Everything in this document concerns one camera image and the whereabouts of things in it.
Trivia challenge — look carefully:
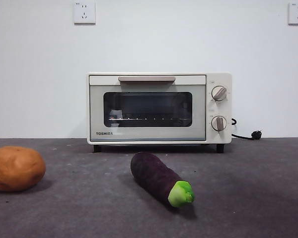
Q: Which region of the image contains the glass oven door with handle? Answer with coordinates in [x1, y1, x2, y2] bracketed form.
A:
[88, 75, 207, 142]

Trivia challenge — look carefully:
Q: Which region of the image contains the purple eggplant with green stem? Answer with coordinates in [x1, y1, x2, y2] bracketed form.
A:
[130, 152, 196, 208]

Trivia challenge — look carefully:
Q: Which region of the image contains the cream oven timer knob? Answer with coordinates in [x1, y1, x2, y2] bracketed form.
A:
[211, 115, 227, 131]

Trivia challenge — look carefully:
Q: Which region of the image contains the cream Toshiba toaster oven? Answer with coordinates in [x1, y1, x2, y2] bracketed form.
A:
[86, 72, 233, 154]

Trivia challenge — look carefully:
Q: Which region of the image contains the cream oven temperature knob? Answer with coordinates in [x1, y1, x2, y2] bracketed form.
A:
[211, 85, 228, 102]

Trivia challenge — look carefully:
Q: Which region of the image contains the brown potato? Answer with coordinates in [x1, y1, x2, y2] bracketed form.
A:
[0, 146, 46, 192]

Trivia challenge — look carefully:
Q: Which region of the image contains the metal wire oven rack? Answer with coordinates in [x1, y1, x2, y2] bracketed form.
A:
[108, 117, 189, 121]

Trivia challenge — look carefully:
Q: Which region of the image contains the black oven power cable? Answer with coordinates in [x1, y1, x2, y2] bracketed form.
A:
[230, 117, 263, 141]

